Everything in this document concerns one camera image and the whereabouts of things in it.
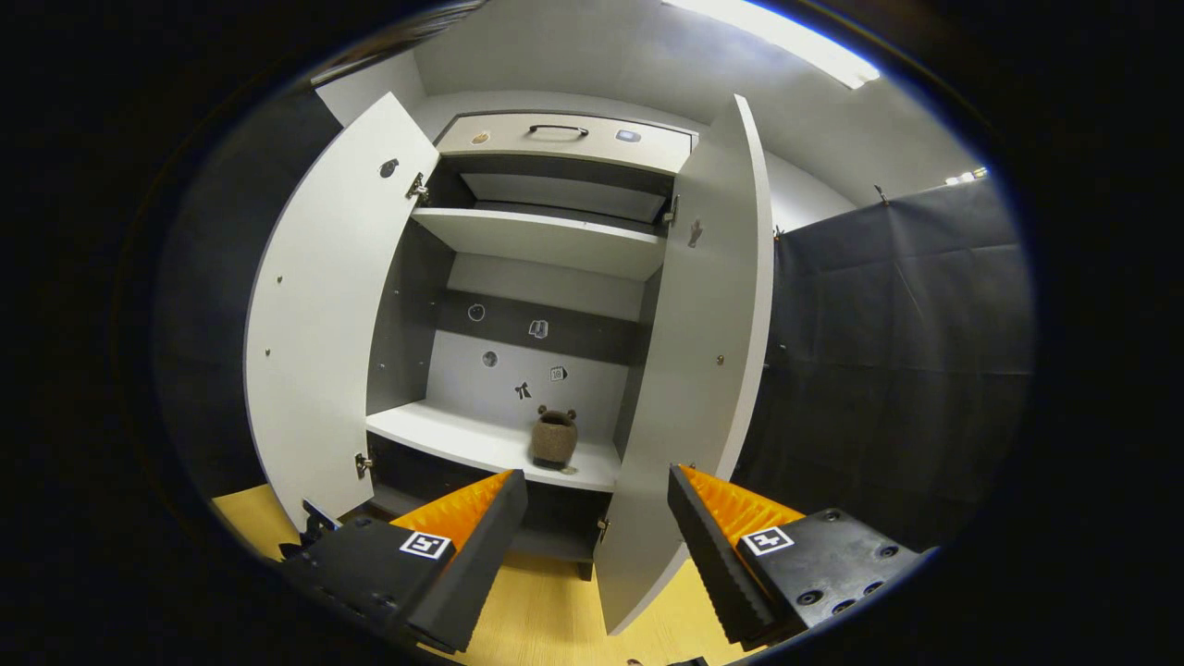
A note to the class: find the beige cabinet drawer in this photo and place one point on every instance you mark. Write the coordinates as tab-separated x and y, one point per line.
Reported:
518	148

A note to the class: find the white cabinet door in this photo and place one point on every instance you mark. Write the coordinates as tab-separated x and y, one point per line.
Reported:
324	324
694	370

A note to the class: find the ceiling light panel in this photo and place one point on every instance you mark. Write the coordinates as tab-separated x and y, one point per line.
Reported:
967	176
795	42

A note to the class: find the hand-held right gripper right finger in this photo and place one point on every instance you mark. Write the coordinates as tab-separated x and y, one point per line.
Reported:
712	555

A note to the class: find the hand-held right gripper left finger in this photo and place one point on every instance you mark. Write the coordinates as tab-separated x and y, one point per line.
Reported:
479	555

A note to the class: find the white shoe cabinet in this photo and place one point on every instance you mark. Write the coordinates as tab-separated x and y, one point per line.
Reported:
499	444

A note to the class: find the brown fuzzy shoe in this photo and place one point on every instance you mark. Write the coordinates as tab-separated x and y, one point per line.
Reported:
553	439

